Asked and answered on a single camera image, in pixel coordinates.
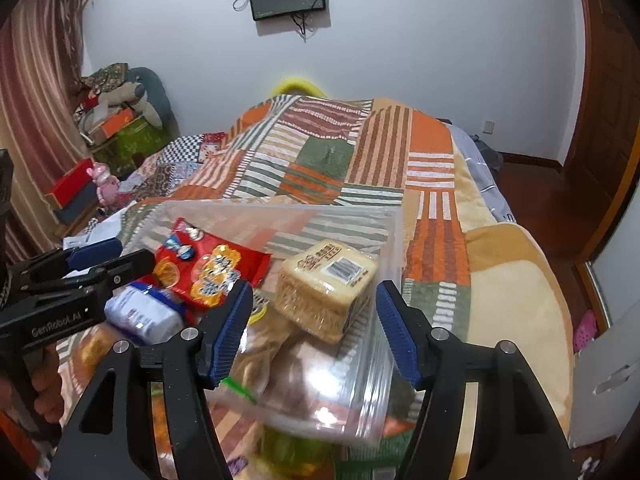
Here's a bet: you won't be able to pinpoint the striped reddish curtain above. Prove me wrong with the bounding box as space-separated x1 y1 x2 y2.
0 0 98 266

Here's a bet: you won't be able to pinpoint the clear plastic container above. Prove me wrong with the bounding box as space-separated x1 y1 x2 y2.
120 199 407 448

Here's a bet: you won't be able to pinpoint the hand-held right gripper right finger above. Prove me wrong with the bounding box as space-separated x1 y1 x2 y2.
375 280 577 480

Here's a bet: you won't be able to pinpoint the checkered patterned cloth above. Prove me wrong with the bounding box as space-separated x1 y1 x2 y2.
117 131 228 201

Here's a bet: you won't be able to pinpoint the wooden door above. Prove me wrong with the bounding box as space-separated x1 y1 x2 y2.
562 0 640 281

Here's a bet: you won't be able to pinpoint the person's left hand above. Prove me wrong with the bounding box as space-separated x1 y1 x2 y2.
29 344 65 413

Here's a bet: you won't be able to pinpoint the red box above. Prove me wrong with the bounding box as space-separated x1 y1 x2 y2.
46 159 97 209

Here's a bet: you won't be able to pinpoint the pink toy figure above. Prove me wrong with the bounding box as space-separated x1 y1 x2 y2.
87 162 122 207

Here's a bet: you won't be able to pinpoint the white cabinet panel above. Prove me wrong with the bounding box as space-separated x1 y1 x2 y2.
569 298 640 450

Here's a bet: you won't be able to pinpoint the yellow plastic basin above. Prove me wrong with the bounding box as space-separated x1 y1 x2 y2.
271 77 330 97

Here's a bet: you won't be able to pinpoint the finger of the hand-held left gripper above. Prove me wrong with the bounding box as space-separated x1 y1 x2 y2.
11 239 124 286
27 249 157 311

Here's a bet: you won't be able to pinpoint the grey stuffed toy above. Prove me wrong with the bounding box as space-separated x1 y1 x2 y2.
102 66 175 130

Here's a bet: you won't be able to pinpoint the grey bed sheet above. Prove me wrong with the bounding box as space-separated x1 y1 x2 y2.
447 122 517 223

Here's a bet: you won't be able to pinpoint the red snack packet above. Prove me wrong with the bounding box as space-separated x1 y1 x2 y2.
151 217 272 312

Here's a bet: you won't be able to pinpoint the striped patchwork blanket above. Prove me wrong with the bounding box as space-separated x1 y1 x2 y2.
55 94 473 480

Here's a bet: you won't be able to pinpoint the yellow-green packet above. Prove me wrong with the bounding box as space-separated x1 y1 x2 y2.
257 427 333 478

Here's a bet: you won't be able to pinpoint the pink slipper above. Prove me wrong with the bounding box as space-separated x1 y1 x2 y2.
574 309 599 353

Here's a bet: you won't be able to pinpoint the green patterned box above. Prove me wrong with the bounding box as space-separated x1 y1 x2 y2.
102 116 173 173

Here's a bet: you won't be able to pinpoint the clear-wrapped cracker block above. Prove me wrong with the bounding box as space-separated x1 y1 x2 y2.
275 240 381 345

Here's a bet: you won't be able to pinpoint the black monitor cables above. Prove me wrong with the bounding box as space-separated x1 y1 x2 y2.
233 0 321 38

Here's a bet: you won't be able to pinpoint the brown bread bag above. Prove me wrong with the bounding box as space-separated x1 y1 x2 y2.
227 305 361 426

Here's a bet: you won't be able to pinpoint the white and blue snack packet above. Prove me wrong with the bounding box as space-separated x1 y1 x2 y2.
104 282 185 347

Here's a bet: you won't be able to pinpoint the yellow round lid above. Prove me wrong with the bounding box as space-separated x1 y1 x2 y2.
250 294 270 325

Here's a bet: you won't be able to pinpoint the beige plush blanket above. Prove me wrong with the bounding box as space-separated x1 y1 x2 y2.
400 155 575 441

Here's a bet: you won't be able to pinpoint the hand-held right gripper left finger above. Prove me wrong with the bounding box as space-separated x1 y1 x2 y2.
49 279 255 480

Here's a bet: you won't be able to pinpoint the orange box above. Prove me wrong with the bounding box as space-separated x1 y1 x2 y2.
91 109 137 142

